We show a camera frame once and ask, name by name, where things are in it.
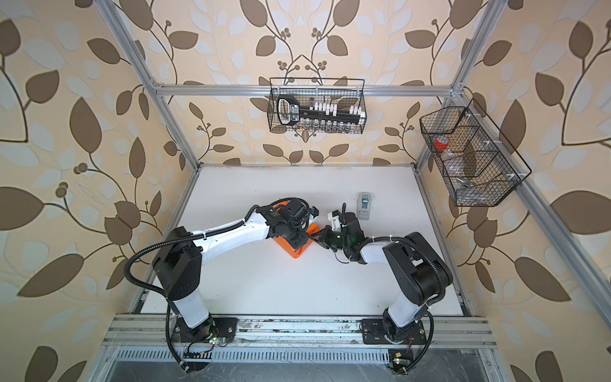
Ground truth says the black tool set in basket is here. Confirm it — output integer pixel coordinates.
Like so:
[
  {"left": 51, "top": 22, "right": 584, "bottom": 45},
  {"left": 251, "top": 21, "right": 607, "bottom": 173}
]
[{"left": 275, "top": 95, "right": 367, "bottom": 128}]

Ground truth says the black wire basket right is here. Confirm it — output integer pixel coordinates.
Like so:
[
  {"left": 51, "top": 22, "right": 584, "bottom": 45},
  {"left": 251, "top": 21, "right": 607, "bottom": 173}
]
[{"left": 419, "top": 100, "right": 531, "bottom": 207}]

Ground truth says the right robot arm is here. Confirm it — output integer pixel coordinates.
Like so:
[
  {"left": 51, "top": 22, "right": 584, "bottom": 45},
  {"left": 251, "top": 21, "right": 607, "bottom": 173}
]
[{"left": 310, "top": 213, "right": 453, "bottom": 344}]

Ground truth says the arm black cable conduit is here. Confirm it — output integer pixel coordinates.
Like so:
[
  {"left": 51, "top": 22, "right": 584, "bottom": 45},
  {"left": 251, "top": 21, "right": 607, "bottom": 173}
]
[
  {"left": 123, "top": 196, "right": 311, "bottom": 373},
  {"left": 362, "top": 236, "right": 447, "bottom": 373}
]

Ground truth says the orange wrapping paper sheet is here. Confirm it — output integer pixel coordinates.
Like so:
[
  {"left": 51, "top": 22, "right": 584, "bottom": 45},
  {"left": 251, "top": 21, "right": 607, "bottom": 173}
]
[{"left": 272, "top": 198, "right": 321, "bottom": 259}]

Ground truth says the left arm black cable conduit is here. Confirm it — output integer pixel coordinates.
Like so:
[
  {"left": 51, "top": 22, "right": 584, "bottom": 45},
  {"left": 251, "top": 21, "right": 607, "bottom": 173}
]
[{"left": 123, "top": 196, "right": 311, "bottom": 373}]

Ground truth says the black wire basket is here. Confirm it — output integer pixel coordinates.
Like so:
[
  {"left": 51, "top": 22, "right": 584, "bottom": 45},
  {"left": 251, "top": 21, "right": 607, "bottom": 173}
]
[
  {"left": 267, "top": 76, "right": 368, "bottom": 135},
  {"left": 419, "top": 100, "right": 531, "bottom": 207}
]

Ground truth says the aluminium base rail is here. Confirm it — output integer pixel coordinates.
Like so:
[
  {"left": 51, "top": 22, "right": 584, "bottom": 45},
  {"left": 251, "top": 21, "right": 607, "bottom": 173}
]
[{"left": 102, "top": 314, "right": 497, "bottom": 364}]

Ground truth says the black wire basket centre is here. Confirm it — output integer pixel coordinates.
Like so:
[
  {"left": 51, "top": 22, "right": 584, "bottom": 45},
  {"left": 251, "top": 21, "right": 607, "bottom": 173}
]
[{"left": 267, "top": 76, "right": 368, "bottom": 135}]

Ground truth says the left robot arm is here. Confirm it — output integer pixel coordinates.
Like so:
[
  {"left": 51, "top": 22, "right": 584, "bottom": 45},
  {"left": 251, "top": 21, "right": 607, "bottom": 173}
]
[{"left": 153, "top": 197, "right": 319, "bottom": 340}]

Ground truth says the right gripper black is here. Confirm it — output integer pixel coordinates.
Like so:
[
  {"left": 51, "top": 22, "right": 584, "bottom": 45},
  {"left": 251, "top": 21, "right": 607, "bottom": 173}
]
[{"left": 313, "top": 225, "right": 351, "bottom": 251}]

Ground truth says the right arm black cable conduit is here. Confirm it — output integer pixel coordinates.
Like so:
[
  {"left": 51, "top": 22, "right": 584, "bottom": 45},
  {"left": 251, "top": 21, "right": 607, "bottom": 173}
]
[{"left": 362, "top": 236, "right": 447, "bottom": 373}]

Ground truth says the white tape dispenser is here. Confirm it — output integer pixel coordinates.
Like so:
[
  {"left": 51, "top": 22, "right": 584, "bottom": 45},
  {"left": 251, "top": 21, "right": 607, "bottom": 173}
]
[{"left": 356, "top": 193, "right": 372, "bottom": 221}]

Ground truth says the red capped item in basket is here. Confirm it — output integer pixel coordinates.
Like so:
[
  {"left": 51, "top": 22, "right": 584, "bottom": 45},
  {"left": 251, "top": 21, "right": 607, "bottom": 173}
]
[{"left": 434, "top": 135, "right": 450, "bottom": 153}]

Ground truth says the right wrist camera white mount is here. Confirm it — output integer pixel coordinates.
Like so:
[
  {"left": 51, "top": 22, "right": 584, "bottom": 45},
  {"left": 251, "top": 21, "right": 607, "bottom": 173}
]
[{"left": 328, "top": 210, "right": 343, "bottom": 232}]

